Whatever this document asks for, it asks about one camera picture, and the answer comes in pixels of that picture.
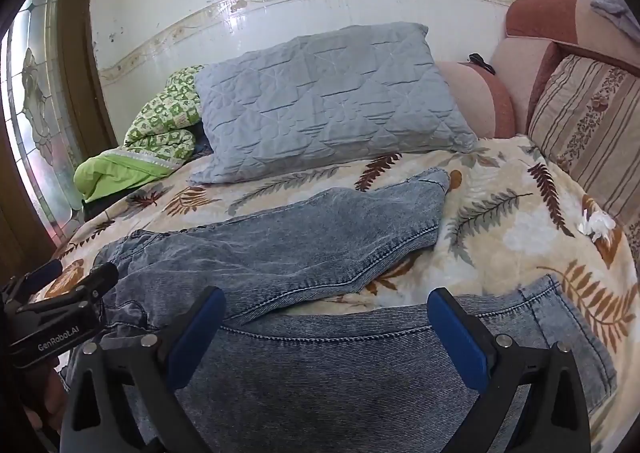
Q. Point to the striped floral cushion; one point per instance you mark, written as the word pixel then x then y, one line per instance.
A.
pixel 590 133

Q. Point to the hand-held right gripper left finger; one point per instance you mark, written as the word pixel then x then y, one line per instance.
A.
pixel 197 333

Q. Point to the wooden door frame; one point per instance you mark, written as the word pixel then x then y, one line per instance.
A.
pixel 85 33

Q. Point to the grey cloth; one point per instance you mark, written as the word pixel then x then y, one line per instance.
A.
pixel 615 8

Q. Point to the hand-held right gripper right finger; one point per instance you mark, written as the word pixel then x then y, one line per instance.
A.
pixel 457 343

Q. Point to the dark cloth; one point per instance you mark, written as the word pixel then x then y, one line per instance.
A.
pixel 201 145

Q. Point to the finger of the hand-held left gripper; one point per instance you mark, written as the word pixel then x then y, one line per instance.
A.
pixel 97 278
pixel 42 274

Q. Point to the grey quilted pillow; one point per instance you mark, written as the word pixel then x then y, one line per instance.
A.
pixel 325 98

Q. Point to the green patterned quilt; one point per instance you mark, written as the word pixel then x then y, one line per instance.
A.
pixel 160 123

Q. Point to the blue denim pants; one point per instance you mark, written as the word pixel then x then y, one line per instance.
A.
pixel 300 243

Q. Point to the pink round bolster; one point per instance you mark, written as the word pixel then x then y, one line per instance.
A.
pixel 475 98

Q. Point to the leaf print blanket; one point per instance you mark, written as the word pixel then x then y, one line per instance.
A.
pixel 500 213

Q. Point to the pink padded headboard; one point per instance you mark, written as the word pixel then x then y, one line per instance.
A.
pixel 540 23

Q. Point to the white crumpled tissue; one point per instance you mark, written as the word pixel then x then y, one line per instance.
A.
pixel 596 224

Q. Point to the black hair clip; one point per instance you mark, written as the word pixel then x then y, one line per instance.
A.
pixel 481 62

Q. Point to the stained glass pane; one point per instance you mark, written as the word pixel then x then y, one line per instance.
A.
pixel 35 108

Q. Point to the person's left hand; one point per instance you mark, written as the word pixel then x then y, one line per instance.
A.
pixel 45 398

